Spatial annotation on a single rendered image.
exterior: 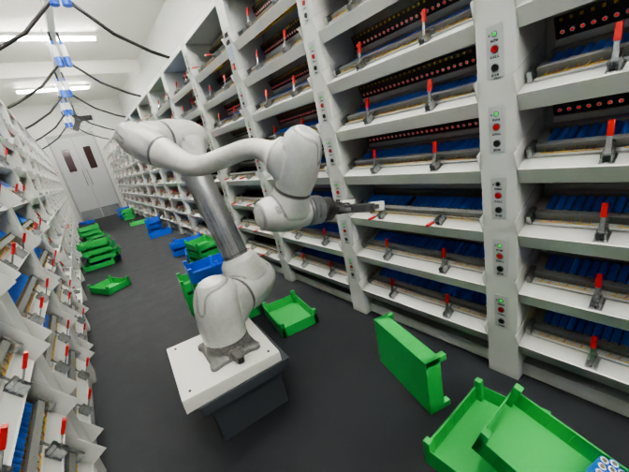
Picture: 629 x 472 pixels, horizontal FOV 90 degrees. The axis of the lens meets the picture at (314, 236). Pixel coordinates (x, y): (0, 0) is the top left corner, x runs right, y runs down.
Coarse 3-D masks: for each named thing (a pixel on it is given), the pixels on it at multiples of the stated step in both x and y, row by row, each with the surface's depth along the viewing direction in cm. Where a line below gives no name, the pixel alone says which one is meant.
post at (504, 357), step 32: (480, 0) 79; (512, 0) 74; (480, 32) 81; (512, 32) 76; (544, 32) 85; (480, 64) 83; (512, 64) 78; (480, 96) 86; (512, 96) 80; (480, 128) 89; (512, 128) 83; (544, 128) 93; (512, 160) 85; (512, 192) 88; (512, 224) 91; (512, 256) 94; (512, 288) 97; (512, 320) 101; (512, 352) 104
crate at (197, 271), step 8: (216, 256) 185; (184, 264) 175; (192, 264) 179; (200, 264) 181; (208, 264) 183; (192, 272) 161; (200, 272) 163; (208, 272) 164; (216, 272) 167; (192, 280) 161; (200, 280) 163
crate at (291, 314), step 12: (288, 300) 187; (300, 300) 178; (276, 312) 181; (288, 312) 178; (300, 312) 176; (312, 312) 162; (276, 324) 161; (288, 324) 166; (300, 324) 159; (312, 324) 162
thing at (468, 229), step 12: (360, 192) 148; (372, 192) 153; (360, 216) 141; (396, 216) 128; (408, 216) 124; (420, 216) 120; (384, 228) 133; (396, 228) 127; (408, 228) 122; (420, 228) 117; (432, 228) 113; (444, 228) 109; (456, 228) 105; (468, 228) 103; (480, 228) 100; (480, 240) 101
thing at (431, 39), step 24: (432, 0) 101; (456, 0) 97; (384, 24) 117; (408, 24) 111; (432, 24) 100; (456, 24) 89; (360, 48) 114; (384, 48) 110; (408, 48) 101; (432, 48) 92; (456, 48) 88; (336, 72) 129; (360, 72) 114; (384, 72) 108
